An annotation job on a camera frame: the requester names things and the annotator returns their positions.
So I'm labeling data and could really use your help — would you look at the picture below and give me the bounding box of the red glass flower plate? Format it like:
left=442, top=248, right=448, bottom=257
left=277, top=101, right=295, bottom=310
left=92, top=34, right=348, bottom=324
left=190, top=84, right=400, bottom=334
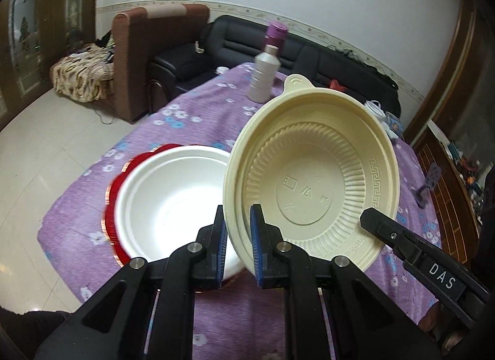
left=101, top=143, right=185, bottom=268

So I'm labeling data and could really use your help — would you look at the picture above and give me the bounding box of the large white foam bowl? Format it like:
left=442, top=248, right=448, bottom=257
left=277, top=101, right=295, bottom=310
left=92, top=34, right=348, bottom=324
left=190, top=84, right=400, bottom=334
left=102, top=145, right=229, bottom=264

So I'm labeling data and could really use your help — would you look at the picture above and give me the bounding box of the large cream plastic bowl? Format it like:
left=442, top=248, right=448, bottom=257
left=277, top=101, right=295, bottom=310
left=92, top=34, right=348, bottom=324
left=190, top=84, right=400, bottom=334
left=223, top=74, right=400, bottom=270

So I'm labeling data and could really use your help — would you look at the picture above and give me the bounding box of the purple phone stand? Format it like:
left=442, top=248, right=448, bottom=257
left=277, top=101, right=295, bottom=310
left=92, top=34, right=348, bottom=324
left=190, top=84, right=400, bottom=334
left=413, top=162, right=441, bottom=209

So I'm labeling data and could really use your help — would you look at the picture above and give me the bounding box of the wooden cabinet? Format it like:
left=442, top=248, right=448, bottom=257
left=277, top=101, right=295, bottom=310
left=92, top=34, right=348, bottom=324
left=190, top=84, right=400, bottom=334
left=405, top=0, right=494, bottom=265

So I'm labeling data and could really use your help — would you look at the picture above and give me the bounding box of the white plastic jar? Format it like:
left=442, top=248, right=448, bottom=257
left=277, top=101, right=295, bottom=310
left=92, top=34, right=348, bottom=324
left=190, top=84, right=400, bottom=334
left=364, top=100, right=387, bottom=122

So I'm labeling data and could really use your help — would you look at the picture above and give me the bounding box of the red plastic bag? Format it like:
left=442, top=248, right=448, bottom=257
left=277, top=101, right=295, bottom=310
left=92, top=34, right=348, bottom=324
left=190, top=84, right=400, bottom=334
left=329, top=79, right=347, bottom=93

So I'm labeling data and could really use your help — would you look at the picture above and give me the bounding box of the patterned blanket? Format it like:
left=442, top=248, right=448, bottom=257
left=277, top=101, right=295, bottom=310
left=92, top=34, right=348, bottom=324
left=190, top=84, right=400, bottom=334
left=49, top=44, right=114, bottom=103

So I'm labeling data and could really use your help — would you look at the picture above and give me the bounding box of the beige plastic bottle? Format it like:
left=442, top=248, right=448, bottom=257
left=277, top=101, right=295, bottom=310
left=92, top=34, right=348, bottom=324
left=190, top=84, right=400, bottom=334
left=247, top=45, right=281, bottom=103

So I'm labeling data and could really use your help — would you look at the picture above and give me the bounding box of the brown armchair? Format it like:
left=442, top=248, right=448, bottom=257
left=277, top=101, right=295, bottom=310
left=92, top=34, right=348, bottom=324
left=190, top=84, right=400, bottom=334
left=112, top=3, right=210, bottom=123

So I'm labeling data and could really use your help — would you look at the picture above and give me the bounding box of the purple thermos bottle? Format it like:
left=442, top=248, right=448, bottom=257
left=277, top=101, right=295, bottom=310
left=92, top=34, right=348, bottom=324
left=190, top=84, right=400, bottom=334
left=264, top=20, right=288, bottom=52

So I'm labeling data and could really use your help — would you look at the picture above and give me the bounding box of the black leather sofa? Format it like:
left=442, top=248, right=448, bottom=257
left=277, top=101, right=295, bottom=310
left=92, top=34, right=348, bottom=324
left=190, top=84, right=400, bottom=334
left=147, top=15, right=402, bottom=117

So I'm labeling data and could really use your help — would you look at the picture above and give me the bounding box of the black DAS gripper handle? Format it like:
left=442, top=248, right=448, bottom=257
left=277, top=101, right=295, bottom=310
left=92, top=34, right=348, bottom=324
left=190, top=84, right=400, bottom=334
left=360, top=208, right=490, bottom=328

